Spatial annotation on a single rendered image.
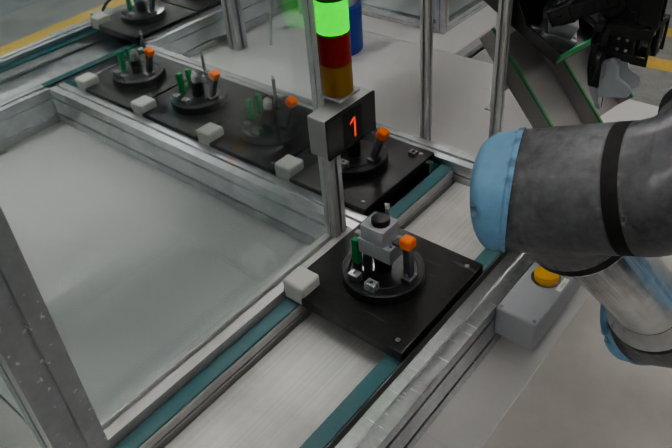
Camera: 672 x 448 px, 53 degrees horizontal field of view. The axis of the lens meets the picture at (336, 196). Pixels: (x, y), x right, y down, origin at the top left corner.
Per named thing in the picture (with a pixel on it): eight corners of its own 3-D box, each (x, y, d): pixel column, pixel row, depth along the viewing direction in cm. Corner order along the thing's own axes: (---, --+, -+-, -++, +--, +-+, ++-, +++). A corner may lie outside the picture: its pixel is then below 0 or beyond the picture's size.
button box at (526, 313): (587, 277, 120) (593, 250, 116) (532, 352, 108) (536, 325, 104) (550, 261, 124) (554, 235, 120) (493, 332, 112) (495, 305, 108)
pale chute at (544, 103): (590, 134, 141) (606, 126, 137) (551, 160, 135) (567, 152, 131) (520, 19, 142) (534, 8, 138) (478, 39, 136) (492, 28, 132)
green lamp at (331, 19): (356, 27, 101) (354, -6, 98) (335, 39, 98) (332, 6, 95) (330, 20, 103) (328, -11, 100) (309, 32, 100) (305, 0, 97)
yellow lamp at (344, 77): (360, 87, 106) (358, 59, 104) (339, 101, 103) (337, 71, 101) (335, 80, 109) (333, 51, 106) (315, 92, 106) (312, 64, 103)
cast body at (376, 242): (406, 251, 110) (405, 217, 106) (390, 266, 108) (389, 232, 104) (364, 232, 115) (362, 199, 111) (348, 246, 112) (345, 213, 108)
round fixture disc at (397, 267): (442, 268, 114) (442, 260, 113) (393, 319, 106) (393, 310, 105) (375, 238, 122) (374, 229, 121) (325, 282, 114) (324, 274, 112)
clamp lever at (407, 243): (418, 273, 109) (416, 237, 105) (410, 281, 108) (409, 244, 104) (399, 265, 111) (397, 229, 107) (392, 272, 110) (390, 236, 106)
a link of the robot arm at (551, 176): (737, 387, 89) (608, 226, 52) (619, 370, 99) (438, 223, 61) (743, 300, 93) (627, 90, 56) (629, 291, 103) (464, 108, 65)
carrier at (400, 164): (434, 160, 144) (435, 108, 137) (365, 218, 130) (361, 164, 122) (345, 128, 157) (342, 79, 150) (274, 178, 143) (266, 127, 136)
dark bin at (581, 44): (596, 42, 130) (617, 13, 124) (555, 65, 124) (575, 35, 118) (494, -46, 139) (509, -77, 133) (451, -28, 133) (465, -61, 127)
